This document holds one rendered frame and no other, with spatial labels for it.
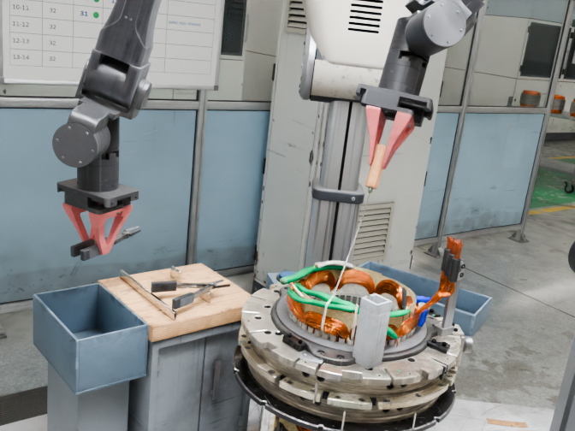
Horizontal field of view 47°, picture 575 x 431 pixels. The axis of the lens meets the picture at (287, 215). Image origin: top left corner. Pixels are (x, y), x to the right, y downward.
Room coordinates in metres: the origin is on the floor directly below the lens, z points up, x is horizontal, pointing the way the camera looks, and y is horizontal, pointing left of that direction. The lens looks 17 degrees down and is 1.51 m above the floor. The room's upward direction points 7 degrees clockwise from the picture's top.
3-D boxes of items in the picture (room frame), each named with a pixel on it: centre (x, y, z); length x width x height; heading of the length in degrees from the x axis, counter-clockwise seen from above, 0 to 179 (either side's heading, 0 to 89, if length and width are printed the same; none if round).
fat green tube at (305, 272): (0.92, -0.05, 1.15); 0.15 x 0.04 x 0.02; 134
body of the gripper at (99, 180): (0.90, 0.27, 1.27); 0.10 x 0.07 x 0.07; 61
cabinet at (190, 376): (0.99, 0.16, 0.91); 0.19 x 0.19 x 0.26; 41
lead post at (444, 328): (0.88, -0.24, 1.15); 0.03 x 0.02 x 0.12; 126
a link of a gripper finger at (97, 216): (0.90, 0.27, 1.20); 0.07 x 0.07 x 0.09; 61
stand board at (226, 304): (0.99, 0.16, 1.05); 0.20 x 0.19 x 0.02; 131
